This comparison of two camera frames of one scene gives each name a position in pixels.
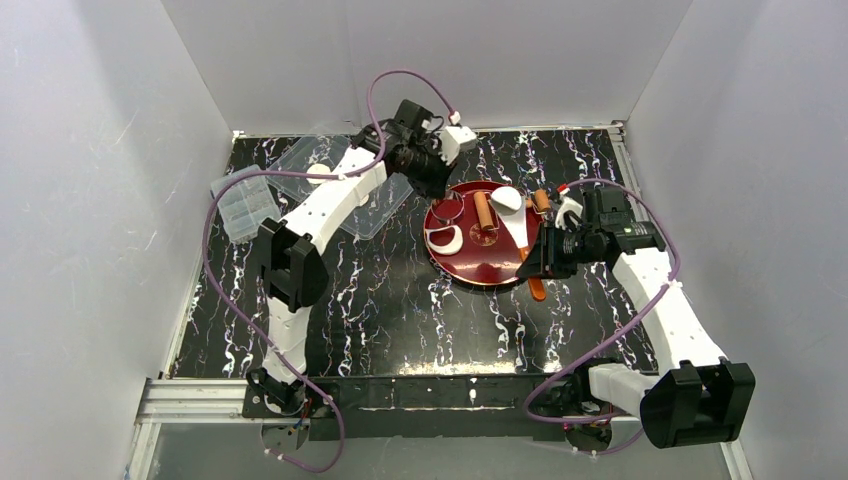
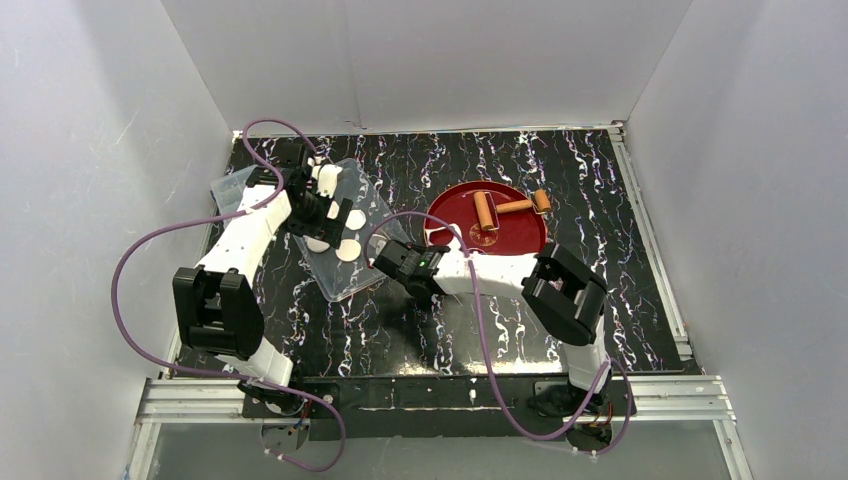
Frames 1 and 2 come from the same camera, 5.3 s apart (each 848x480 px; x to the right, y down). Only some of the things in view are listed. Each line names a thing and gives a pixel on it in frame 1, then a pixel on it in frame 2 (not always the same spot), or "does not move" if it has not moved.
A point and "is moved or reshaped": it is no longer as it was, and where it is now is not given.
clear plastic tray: [296, 172] is moved or reshaped
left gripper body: [431, 175] to [318, 216]
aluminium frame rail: [226, 401] does not move
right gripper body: [549, 249] to [390, 261]
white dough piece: [452, 247] does not move
